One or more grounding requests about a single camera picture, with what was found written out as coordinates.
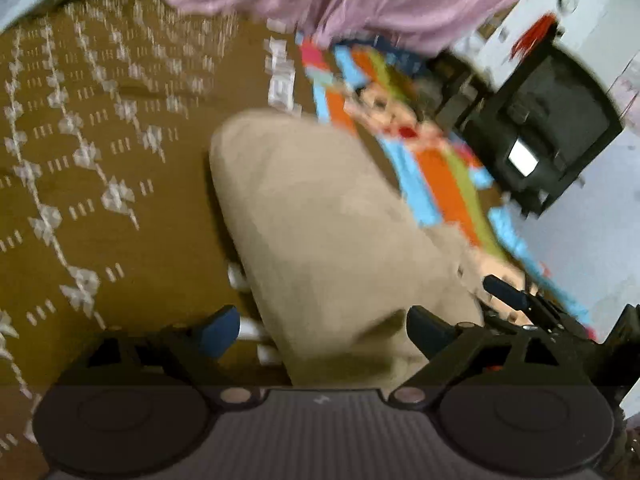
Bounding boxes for red hanging ornament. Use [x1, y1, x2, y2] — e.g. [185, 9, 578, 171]
[510, 11, 557, 59]

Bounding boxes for brown printed cartoon blanket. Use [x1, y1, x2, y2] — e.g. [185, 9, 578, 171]
[0, 0, 598, 480]

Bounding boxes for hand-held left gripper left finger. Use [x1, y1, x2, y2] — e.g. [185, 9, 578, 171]
[75, 305, 262, 406]

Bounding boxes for white cabinet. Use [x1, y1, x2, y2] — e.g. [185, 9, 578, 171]
[450, 0, 640, 96]

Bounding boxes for beige hooded jacket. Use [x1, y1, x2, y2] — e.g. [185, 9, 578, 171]
[209, 108, 486, 388]

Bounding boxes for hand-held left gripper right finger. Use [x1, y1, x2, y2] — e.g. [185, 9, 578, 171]
[389, 305, 601, 405]

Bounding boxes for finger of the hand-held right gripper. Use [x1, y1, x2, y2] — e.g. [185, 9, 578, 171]
[481, 274, 593, 343]

